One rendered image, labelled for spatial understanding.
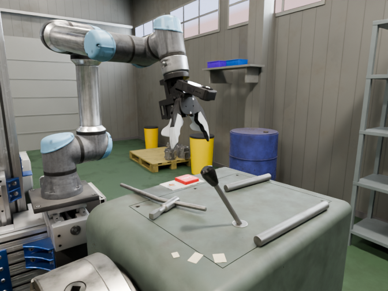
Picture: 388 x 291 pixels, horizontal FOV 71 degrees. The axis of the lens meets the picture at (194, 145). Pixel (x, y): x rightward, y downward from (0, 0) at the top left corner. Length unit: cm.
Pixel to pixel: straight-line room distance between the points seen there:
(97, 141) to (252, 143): 267
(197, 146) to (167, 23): 418
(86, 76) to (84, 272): 77
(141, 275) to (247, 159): 315
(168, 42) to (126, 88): 798
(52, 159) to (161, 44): 60
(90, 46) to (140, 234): 47
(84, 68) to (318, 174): 355
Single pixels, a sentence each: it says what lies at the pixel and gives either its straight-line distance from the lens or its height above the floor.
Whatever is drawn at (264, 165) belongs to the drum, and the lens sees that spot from 372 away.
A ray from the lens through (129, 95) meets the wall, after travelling 875.
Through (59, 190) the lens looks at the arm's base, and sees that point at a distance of 114.
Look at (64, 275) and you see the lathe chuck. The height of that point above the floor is 124.
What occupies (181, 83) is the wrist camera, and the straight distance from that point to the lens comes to 74.
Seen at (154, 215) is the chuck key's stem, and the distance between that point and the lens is 68.
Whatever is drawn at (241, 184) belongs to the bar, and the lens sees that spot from 88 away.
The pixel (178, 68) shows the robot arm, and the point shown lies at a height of 162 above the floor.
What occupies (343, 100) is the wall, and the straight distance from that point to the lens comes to 391.
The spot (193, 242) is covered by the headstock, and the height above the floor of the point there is 125.
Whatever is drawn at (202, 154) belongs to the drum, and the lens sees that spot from 490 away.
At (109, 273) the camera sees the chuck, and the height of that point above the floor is 123.
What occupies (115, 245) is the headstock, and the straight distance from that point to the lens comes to 67.
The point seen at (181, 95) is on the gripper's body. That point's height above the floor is 155.
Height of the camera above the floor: 157
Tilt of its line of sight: 12 degrees down
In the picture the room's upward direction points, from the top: straight up
